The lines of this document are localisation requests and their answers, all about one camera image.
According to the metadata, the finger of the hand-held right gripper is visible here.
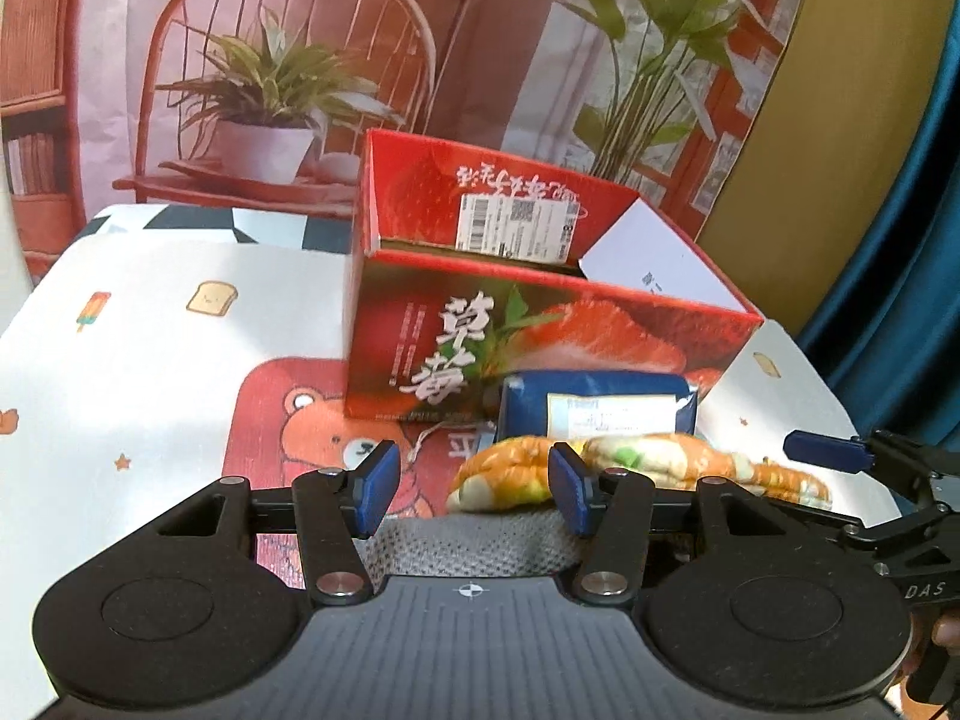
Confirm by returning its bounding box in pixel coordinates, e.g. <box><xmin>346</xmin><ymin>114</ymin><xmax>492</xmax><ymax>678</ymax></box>
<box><xmin>782</xmin><ymin>429</ymin><xmax>960</xmax><ymax>512</ymax></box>
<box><xmin>750</xmin><ymin>493</ymin><xmax>905</xmax><ymax>565</ymax></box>

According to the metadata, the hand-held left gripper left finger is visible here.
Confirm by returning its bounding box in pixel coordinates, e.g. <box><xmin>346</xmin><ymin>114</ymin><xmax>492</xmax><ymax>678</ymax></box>
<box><xmin>154</xmin><ymin>440</ymin><xmax>401</xmax><ymax>607</ymax></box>

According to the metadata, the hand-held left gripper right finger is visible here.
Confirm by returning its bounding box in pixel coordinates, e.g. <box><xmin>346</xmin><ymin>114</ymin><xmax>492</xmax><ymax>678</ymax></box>
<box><xmin>548</xmin><ymin>442</ymin><xmax>796</xmax><ymax>608</ymax></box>

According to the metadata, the blue packet with white label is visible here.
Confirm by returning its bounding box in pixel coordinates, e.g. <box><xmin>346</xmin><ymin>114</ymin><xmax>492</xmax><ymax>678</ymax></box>
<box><xmin>498</xmin><ymin>370</ymin><xmax>703</xmax><ymax>440</ymax></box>

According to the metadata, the grey knitted cloth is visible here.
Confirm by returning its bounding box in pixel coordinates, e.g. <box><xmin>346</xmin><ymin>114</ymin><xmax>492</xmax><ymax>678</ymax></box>
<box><xmin>358</xmin><ymin>508</ymin><xmax>595</xmax><ymax>580</ymax></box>

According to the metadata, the red strawberry print cardboard box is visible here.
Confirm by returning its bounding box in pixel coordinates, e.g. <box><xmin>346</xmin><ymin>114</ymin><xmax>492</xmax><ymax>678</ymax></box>
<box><xmin>343</xmin><ymin>129</ymin><xmax>764</xmax><ymax>425</ymax></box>

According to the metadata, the blue curtain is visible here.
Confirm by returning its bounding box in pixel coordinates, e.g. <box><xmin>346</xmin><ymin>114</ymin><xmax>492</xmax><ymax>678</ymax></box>
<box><xmin>793</xmin><ymin>0</ymin><xmax>960</xmax><ymax>460</ymax></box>

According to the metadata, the wall poster with chair and plants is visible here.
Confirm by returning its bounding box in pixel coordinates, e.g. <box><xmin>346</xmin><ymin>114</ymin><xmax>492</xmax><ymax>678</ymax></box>
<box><xmin>0</xmin><ymin>0</ymin><xmax>820</xmax><ymax>287</ymax></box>

